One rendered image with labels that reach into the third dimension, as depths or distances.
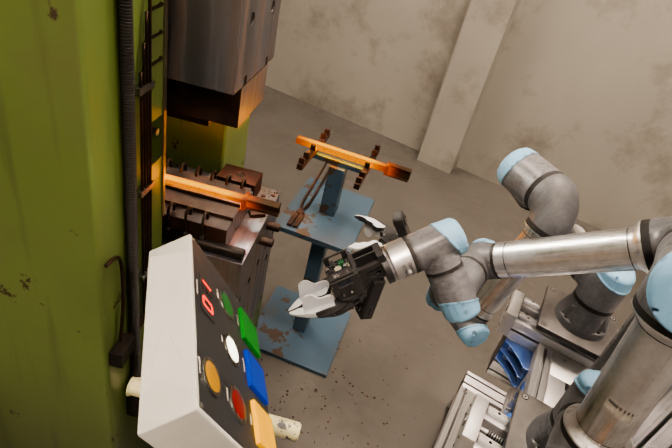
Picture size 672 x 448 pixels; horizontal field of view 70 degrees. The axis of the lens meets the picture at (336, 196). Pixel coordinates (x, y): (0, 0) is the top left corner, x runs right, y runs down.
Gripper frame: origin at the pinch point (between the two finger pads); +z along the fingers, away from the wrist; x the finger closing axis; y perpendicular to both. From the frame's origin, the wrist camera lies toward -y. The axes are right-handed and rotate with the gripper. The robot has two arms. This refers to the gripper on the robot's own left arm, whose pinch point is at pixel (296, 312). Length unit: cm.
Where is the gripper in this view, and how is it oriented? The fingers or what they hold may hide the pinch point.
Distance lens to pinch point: 95.8
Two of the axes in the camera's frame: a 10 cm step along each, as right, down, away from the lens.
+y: -2.9, -7.2, -6.2
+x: 2.6, 5.7, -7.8
